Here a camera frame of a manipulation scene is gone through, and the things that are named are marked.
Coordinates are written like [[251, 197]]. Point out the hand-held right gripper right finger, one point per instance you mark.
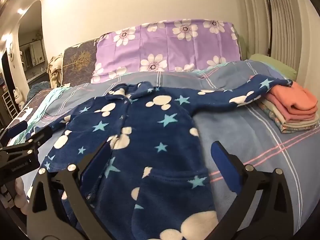
[[225, 165]]

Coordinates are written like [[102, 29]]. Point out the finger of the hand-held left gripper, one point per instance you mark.
[[37, 137], [15, 129]]

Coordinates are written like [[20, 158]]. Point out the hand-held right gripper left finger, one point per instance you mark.
[[96, 165]]

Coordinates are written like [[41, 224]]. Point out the navy star fleece pajama top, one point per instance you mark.
[[150, 120]]

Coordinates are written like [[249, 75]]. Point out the stack of folded clothes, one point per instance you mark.
[[287, 129]]

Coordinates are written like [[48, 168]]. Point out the person's left hand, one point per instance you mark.
[[21, 192]]

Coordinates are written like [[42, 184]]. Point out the white cat figurine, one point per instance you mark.
[[18, 97]]

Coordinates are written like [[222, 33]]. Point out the blue plaid blanket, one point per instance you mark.
[[237, 130]]

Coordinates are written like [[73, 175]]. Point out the teal printed bedsheet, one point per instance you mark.
[[47, 100]]

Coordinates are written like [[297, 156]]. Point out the beige knotted cloth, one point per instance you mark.
[[55, 72]]

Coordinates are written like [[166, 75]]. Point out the pink folded garment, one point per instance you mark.
[[283, 112]]

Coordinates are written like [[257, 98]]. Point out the beige folded garment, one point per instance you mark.
[[301, 124]]

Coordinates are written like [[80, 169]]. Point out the dark tree-print cushion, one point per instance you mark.
[[77, 60]]

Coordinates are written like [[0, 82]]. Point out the arched doorway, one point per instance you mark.
[[32, 42]]

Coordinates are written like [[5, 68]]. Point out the green pillow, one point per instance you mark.
[[275, 63]]

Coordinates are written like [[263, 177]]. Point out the purple floral bedsheet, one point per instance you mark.
[[170, 45]]

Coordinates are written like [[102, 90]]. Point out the white pleated curtain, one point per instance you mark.
[[287, 30]]

